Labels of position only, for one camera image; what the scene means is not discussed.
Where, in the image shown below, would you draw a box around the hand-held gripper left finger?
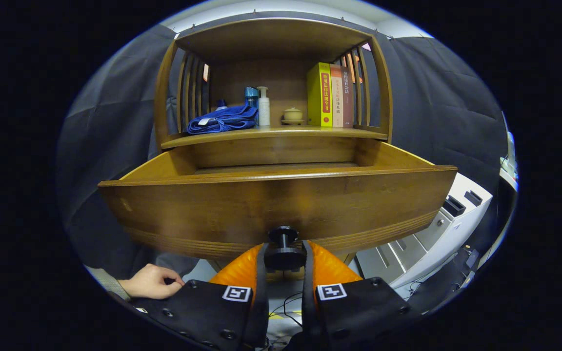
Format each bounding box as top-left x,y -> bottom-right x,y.
132,242 -> 269,351

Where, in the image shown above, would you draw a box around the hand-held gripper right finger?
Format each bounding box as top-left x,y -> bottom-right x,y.
302,240 -> 425,351

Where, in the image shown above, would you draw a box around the black drawer knob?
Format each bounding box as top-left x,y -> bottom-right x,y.
263,225 -> 307,273

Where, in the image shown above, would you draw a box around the wooden drawer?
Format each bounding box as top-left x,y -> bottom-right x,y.
97,139 -> 458,261

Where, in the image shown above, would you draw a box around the white drawer unit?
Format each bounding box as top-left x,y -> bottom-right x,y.
357,172 -> 494,293

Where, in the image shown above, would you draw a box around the wooden cabinet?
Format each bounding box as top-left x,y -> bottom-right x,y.
153,18 -> 394,281

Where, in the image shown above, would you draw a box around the black plastic device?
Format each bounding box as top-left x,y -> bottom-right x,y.
405,246 -> 482,315

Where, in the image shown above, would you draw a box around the blue towel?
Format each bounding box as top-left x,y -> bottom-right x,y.
186,103 -> 259,135

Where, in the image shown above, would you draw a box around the white pump bottle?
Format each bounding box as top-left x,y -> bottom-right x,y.
257,86 -> 271,127

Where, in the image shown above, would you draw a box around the yellow book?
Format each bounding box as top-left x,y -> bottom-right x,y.
306,62 -> 333,128

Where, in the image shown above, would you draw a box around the orange book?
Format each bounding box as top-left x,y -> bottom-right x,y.
329,64 -> 345,128

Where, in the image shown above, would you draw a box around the brown book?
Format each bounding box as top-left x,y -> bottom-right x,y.
341,66 -> 356,128

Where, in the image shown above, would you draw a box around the white stand device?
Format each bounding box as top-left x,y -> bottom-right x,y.
500,131 -> 520,191

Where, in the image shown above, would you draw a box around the black floor cables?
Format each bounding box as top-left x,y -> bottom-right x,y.
267,292 -> 306,342

